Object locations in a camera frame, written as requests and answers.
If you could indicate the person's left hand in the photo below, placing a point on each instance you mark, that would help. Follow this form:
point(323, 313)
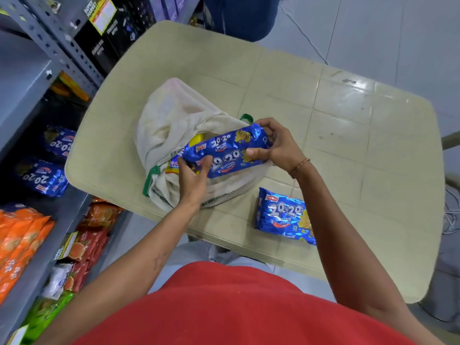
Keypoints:
point(192, 185)

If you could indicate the person's right hand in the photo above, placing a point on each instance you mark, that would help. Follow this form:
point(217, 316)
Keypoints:
point(284, 147)

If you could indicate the person's right thumb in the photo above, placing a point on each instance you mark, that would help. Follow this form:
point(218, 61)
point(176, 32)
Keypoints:
point(258, 152)

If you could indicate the person's left thumb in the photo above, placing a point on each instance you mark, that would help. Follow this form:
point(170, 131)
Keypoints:
point(206, 163)

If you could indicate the blue biscuit packet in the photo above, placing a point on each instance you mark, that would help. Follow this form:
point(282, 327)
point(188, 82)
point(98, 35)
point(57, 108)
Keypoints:
point(43, 177)
point(61, 141)
point(282, 217)
point(224, 149)

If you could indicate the person's right forearm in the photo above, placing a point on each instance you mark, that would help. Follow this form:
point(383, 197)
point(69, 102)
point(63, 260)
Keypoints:
point(345, 244)

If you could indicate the person's left forearm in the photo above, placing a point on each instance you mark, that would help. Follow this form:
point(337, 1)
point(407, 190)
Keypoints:
point(125, 269)

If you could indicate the yellow and blue packet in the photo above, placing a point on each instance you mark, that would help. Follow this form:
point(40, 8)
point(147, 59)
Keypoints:
point(173, 167)

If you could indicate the white cloth bag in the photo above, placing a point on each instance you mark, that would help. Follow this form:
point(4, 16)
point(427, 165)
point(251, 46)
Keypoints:
point(169, 118)

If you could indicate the grey trousers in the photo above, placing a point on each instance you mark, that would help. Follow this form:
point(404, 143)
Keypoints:
point(194, 253)

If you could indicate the beige plastic table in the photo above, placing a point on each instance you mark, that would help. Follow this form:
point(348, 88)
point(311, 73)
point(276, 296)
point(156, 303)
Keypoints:
point(359, 147)

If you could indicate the pile of dark orange packets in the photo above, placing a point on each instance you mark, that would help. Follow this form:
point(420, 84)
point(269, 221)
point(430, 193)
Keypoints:
point(100, 213)

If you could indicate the red shirt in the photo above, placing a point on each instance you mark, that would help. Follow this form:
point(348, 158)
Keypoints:
point(230, 308)

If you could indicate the row of red packets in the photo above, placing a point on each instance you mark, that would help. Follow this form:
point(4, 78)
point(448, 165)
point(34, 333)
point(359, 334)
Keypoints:
point(84, 251)

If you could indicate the orange snack packets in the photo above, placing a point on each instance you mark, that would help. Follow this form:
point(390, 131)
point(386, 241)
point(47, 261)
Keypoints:
point(70, 87)

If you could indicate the row of purple boxes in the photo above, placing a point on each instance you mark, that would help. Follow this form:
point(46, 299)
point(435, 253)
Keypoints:
point(167, 5)

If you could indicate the row of black boxes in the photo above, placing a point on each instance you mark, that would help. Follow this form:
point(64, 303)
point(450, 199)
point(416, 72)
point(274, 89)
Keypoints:
point(107, 32)

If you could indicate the white packet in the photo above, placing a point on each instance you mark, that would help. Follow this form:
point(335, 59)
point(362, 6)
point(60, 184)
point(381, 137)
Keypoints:
point(56, 280)

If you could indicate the grey metal shelf rack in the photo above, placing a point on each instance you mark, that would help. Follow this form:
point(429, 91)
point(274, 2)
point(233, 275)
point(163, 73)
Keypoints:
point(25, 75)

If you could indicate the row of orange biscuit packets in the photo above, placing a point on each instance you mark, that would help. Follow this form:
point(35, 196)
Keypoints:
point(19, 240)

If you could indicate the pile of green packets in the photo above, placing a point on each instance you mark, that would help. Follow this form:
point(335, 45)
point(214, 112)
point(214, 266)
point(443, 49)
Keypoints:
point(45, 314)

